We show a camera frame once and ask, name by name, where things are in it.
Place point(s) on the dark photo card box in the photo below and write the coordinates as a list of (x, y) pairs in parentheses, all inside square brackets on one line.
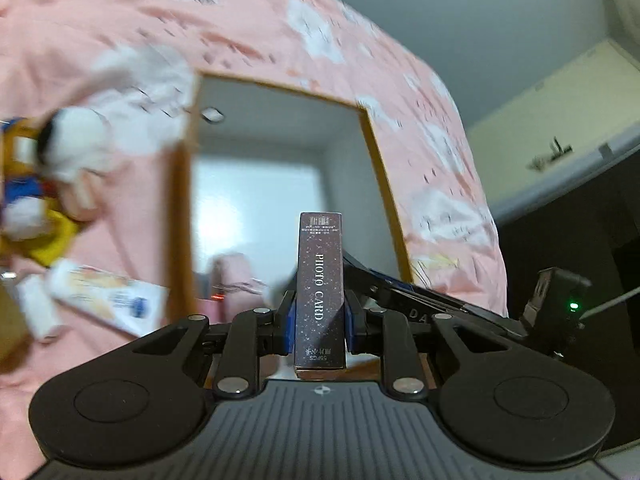
[(319, 342)]

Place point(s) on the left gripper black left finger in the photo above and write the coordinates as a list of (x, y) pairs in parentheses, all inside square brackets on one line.
[(242, 343)]

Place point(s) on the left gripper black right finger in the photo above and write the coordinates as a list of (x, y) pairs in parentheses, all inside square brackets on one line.
[(387, 335)]

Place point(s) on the white cream tube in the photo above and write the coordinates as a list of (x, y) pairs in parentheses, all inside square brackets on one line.
[(130, 306)]

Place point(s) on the cream wooden door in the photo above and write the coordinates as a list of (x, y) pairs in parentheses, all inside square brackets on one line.
[(590, 103)]

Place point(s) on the Donald Duck plush toy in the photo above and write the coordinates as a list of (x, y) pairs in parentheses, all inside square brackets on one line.
[(33, 222)]

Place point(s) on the white black plush toy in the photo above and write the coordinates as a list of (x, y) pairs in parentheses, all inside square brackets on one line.
[(76, 153)]

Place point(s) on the black device green light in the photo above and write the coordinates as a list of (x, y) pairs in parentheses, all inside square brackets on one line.
[(557, 303)]

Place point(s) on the black door handle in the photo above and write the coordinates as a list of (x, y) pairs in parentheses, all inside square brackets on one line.
[(557, 151)]

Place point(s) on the orange-rimmed white storage box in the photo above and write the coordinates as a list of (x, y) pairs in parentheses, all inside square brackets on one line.
[(254, 156)]

